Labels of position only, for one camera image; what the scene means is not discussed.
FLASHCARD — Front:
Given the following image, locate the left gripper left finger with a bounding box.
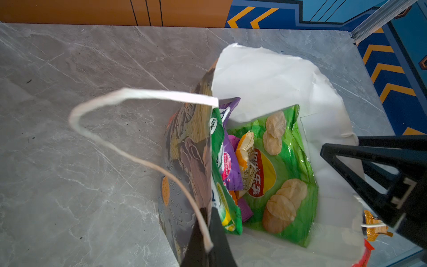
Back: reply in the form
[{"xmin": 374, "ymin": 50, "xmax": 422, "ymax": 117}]
[{"xmin": 180, "ymin": 219, "xmax": 209, "ymax": 267}]

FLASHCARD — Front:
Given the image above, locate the pink berries candy bag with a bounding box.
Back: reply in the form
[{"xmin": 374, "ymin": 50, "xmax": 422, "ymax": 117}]
[{"xmin": 219, "ymin": 97, "xmax": 244, "ymax": 191}]

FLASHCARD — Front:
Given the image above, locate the purple grape candy bag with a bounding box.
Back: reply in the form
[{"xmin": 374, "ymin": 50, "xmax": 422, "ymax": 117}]
[{"xmin": 238, "ymin": 198, "xmax": 254, "ymax": 223}]

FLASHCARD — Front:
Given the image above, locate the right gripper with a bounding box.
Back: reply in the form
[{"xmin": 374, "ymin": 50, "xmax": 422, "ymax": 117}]
[{"xmin": 320, "ymin": 135, "xmax": 427, "ymax": 249}]

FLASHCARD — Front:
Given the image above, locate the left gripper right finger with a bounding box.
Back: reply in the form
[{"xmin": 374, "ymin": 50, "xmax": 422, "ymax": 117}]
[{"xmin": 209, "ymin": 207, "xmax": 237, "ymax": 267}]

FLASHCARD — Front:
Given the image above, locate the beige clear snack packet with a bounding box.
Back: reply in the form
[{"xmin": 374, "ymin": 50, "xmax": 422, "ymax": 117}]
[{"xmin": 236, "ymin": 131, "xmax": 256, "ymax": 199}]

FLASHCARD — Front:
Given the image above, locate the orange Fox's candy bag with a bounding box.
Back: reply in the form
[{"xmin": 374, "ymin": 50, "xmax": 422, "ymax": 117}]
[{"xmin": 229, "ymin": 190, "xmax": 238, "ymax": 205}]

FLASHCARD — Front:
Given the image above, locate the green yellow Fox's candy bag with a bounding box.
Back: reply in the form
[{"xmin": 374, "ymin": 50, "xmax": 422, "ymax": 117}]
[{"xmin": 209, "ymin": 108, "xmax": 243, "ymax": 235}]

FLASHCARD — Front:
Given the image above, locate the red snack packet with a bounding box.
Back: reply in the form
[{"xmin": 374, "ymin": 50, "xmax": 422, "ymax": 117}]
[{"xmin": 352, "ymin": 239, "xmax": 375, "ymax": 267}]

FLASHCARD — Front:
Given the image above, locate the green Lays chips bag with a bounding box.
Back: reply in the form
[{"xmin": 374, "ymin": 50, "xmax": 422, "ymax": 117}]
[{"xmin": 228, "ymin": 105, "xmax": 319, "ymax": 248}]

